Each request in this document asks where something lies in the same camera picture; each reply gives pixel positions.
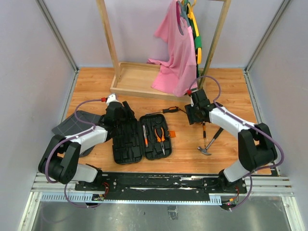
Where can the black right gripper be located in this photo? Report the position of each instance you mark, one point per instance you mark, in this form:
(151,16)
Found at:
(189,109)

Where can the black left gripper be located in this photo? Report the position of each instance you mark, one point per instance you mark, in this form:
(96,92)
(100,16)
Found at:
(129,114)

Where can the claw hammer black grip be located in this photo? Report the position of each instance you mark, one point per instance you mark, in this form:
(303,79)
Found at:
(205,150)

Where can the black plastic tool case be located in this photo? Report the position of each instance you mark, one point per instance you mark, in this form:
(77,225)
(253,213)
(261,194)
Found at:
(129,145)

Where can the silver orange utility knife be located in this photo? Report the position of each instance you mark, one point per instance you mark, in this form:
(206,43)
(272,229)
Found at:
(145,135)

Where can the orange black pliers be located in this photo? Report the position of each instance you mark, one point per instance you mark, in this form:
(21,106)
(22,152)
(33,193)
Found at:
(159,132)

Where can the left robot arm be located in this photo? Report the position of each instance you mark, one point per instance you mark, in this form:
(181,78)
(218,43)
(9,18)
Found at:
(60,160)

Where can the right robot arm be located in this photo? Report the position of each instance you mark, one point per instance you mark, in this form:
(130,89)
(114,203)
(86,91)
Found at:
(255,144)

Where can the wooden clothes rack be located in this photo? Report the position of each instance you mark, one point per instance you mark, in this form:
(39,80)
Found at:
(135,78)

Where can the pink t-shirt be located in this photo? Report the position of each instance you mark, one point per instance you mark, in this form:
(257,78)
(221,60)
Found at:
(177,74)

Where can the dark grey folded cloth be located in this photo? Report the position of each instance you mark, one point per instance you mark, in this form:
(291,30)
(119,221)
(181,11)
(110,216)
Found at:
(72,126)

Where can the green yellow hangers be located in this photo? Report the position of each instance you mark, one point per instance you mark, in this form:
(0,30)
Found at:
(189,14)

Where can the black orange screwdriver handle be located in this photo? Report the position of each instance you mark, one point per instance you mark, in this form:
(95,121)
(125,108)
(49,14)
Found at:
(168,110)

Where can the right aluminium frame post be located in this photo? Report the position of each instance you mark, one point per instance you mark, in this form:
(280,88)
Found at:
(275,20)

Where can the aluminium frame post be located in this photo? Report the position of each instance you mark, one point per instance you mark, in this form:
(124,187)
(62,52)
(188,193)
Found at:
(275,20)
(56,32)

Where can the left aluminium frame post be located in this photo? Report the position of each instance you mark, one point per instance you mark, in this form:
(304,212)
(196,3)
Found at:
(56,32)

